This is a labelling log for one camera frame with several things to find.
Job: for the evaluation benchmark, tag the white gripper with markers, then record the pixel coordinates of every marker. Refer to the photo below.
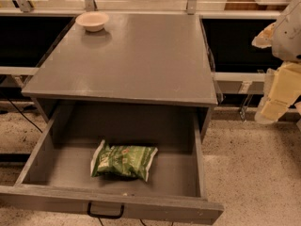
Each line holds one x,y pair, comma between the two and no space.
288,38

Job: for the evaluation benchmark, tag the green jalapeno chip bag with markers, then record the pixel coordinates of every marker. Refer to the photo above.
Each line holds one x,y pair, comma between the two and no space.
127,161

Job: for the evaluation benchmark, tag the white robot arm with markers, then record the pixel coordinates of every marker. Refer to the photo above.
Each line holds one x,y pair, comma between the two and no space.
293,10

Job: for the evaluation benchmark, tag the grey cabinet counter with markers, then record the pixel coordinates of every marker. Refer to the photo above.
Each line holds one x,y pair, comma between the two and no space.
145,77

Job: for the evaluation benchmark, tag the grey open drawer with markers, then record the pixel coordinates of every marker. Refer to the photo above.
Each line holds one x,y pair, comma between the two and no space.
56,176

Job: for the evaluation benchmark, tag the beige bowl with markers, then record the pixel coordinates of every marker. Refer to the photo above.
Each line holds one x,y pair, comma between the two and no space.
92,21

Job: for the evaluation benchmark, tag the metal railing frame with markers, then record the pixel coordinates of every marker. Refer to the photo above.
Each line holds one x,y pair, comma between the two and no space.
141,3

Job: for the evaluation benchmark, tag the black drawer handle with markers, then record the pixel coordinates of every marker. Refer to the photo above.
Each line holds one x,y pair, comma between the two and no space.
106,213

